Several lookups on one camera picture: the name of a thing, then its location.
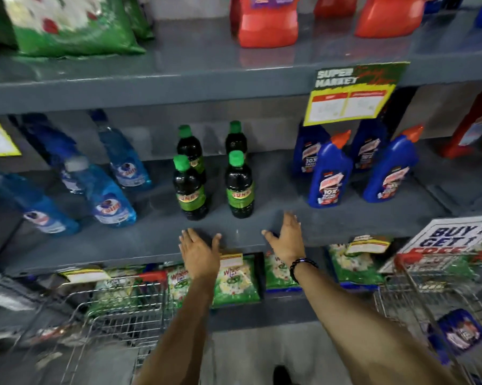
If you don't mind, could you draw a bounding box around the white promo sign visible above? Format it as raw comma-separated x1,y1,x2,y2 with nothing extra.
378,213,482,274

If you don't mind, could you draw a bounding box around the grey metal shelving unit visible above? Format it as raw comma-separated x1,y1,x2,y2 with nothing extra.
0,0,482,334

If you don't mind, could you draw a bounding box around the row of small green packets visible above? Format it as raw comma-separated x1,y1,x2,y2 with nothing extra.
87,234,482,311

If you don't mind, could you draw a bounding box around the person's right forearm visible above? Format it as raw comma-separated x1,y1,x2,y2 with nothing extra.
293,263,463,385

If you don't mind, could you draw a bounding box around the person's right hand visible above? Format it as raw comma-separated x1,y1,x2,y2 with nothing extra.
261,212,307,267

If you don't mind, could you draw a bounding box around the person's black shoe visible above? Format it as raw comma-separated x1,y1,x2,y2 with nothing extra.
273,365,294,385

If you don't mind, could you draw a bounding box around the black bead bracelet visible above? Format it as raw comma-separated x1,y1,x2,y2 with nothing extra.
289,257,320,285

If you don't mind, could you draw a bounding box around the person's left hand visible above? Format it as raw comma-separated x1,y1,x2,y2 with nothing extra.
178,228,223,282

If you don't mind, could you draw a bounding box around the person's left forearm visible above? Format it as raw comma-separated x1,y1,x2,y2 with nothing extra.
131,276,220,385

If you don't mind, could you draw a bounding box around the metal wire shopping cart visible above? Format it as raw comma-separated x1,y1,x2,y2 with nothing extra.
0,269,178,385
372,251,482,385

